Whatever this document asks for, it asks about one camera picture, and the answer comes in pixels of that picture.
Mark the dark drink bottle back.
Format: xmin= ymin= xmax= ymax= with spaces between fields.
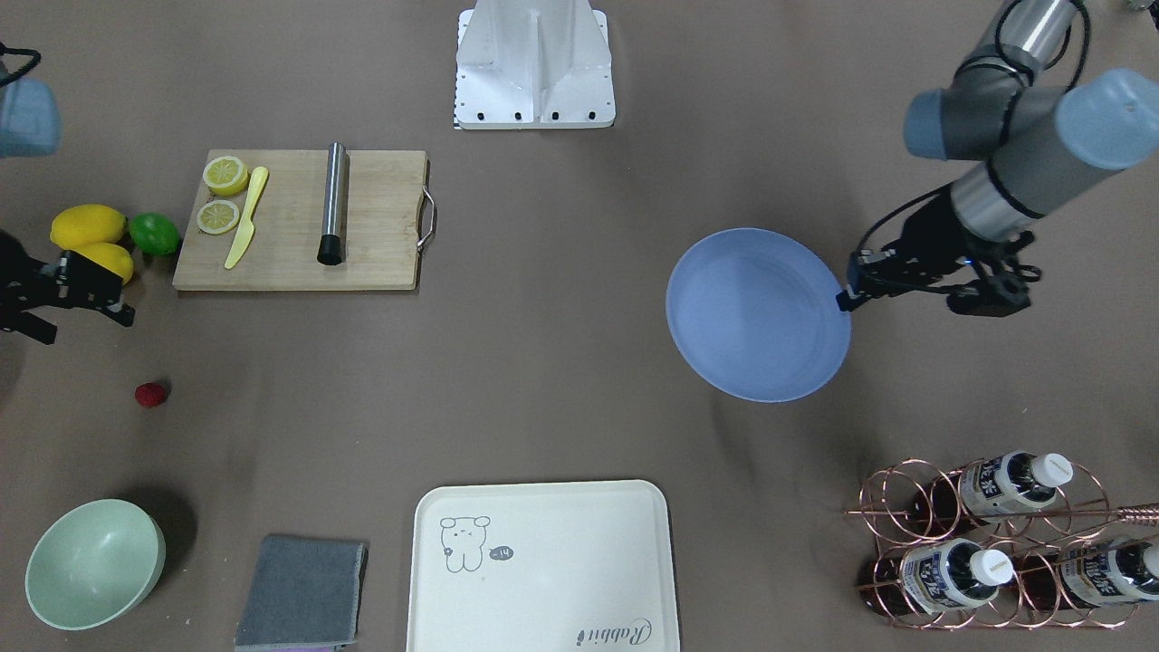
xmin=1016 ymin=539 xmax=1158 ymax=611

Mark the dark drink bottle front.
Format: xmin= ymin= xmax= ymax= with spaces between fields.
xmin=857 ymin=539 xmax=1015 ymax=618

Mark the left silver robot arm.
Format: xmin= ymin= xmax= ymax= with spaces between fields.
xmin=836 ymin=1 xmax=1158 ymax=317

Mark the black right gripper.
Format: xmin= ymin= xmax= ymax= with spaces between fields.
xmin=1 ymin=232 xmax=136 ymax=345

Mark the grey folded cloth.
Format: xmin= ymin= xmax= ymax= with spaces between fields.
xmin=235 ymin=535 xmax=366 ymax=651

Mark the lemon slice far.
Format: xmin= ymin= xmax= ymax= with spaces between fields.
xmin=201 ymin=154 xmax=250 ymax=197

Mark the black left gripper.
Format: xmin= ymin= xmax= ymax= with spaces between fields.
xmin=836 ymin=186 xmax=996 ymax=312

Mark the wooden cutting board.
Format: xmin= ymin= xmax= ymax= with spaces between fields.
xmin=173 ymin=149 xmax=431 ymax=292

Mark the yellow plastic knife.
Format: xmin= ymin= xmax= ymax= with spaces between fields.
xmin=224 ymin=166 xmax=270 ymax=271

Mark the lemon slice near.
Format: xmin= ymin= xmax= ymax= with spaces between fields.
xmin=195 ymin=199 xmax=241 ymax=235

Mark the cream rabbit tray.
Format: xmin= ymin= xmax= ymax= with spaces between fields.
xmin=407 ymin=479 xmax=681 ymax=651

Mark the dark drink bottle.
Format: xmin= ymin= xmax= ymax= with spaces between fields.
xmin=857 ymin=539 xmax=1015 ymax=618
xmin=907 ymin=450 xmax=1076 ymax=537
xmin=1016 ymin=539 xmax=1158 ymax=611

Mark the green bowl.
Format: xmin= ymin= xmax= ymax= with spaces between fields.
xmin=24 ymin=499 xmax=167 ymax=631

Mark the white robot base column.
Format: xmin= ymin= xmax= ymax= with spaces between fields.
xmin=453 ymin=1 xmax=617 ymax=129

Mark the copper wire bottle rack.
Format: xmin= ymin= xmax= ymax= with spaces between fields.
xmin=850 ymin=457 xmax=1156 ymax=631

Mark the yellow lemon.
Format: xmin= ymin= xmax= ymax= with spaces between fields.
xmin=74 ymin=241 xmax=134 ymax=285
xmin=49 ymin=204 xmax=127 ymax=249

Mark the blue round plate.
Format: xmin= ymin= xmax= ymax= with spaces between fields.
xmin=666 ymin=227 xmax=851 ymax=403

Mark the steel muddler black tip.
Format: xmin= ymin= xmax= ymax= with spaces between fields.
xmin=316 ymin=141 xmax=350 ymax=265

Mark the red strawberry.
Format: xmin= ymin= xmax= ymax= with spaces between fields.
xmin=134 ymin=381 xmax=168 ymax=408

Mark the dark drink bottle middle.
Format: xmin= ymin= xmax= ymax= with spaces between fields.
xmin=907 ymin=450 xmax=1076 ymax=537

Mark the lemon slice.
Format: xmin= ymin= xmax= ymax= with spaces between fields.
xmin=195 ymin=199 xmax=241 ymax=235
xmin=201 ymin=154 xmax=250 ymax=197

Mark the green lime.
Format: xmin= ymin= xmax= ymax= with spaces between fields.
xmin=127 ymin=212 xmax=181 ymax=256

